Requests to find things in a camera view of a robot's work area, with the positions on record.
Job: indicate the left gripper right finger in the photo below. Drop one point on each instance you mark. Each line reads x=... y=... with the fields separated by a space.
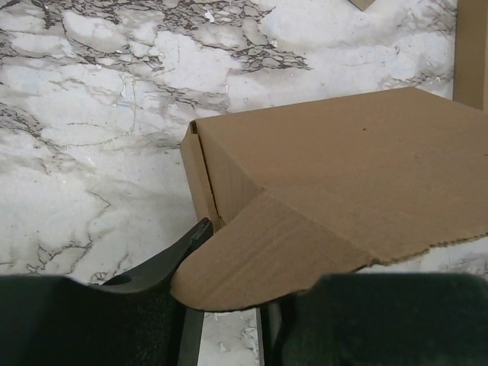
x=275 y=321

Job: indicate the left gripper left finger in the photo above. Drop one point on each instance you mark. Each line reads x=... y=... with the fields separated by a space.
x=145 y=324

